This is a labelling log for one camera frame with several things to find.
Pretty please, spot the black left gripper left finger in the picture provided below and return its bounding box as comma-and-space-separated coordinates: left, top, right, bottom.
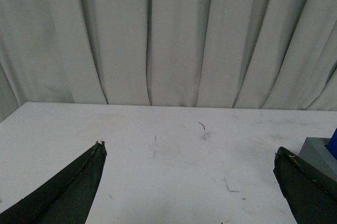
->
1, 141, 107, 223

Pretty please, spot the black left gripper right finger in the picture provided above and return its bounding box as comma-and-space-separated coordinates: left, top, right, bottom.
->
273, 147, 336, 223

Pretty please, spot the blue block part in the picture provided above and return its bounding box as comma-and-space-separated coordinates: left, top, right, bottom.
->
325, 129, 337, 159

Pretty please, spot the gray cube base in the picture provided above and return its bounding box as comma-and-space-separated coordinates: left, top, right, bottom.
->
299, 137, 336, 181

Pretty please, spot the white pleated curtain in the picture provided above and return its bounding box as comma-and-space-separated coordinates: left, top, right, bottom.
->
1, 0, 336, 119

